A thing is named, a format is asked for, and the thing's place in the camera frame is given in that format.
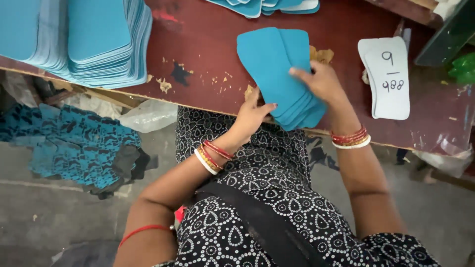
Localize person's left hand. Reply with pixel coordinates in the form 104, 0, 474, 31
224, 87, 278, 147

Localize person's right hand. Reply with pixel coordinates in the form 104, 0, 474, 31
289, 61, 348, 120

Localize bunch of blue insoles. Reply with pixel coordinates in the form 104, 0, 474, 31
236, 27, 327, 131

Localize red and white wrist bangles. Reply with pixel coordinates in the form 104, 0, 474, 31
330, 126, 372, 150
194, 140, 235, 176

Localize black white patterned dress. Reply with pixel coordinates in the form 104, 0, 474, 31
151, 106, 441, 267

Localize white insole template with writing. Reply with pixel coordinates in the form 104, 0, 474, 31
358, 36, 411, 121

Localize clear plastic bag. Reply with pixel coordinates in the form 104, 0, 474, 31
118, 99, 179, 134

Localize small fanned blue insole group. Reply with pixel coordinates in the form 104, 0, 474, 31
205, 0, 320, 19

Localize wooden plank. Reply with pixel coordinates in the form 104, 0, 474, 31
364, 0, 445, 29

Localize dark green board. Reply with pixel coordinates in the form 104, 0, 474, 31
414, 0, 475, 67

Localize crumpled clear plastic sheet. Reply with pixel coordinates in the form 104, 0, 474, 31
411, 139, 474, 179

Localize green plastic object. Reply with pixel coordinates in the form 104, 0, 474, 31
448, 52, 475, 85

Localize heap of blue foam offcuts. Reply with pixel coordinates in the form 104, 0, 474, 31
0, 103, 159, 200

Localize large pile of blue insoles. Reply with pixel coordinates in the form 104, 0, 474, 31
0, 0, 153, 89

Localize black shoulder strap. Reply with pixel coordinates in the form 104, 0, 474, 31
195, 183, 329, 267

